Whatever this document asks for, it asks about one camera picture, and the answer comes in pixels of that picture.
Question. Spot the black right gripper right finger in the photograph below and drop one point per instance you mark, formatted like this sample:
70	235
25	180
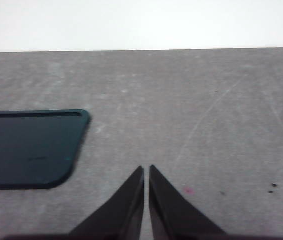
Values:
174	215

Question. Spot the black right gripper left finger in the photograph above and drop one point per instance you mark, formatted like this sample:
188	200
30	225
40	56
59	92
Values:
121	215

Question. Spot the dark green rectangular tray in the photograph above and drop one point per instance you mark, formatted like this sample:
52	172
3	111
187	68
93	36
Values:
29	150

